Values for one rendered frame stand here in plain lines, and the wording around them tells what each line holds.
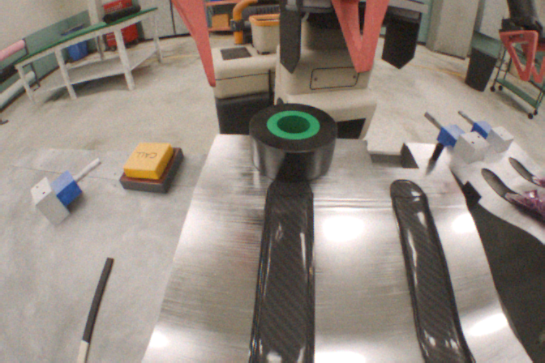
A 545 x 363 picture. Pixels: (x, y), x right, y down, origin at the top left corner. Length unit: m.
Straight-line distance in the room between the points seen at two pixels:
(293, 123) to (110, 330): 0.29
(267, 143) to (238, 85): 0.59
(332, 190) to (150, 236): 0.22
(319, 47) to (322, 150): 0.38
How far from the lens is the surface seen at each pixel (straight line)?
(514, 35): 0.45
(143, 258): 0.31
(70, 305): 0.34
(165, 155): 0.36
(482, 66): 4.21
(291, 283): 0.17
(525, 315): 0.36
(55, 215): 0.42
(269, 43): 0.80
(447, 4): 5.95
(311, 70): 0.52
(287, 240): 0.19
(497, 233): 0.34
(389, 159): 0.30
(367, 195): 0.21
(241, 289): 0.17
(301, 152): 0.19
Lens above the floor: 1.04
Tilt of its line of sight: 41 degrees down
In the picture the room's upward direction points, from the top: 1 degrees counter-clockwise
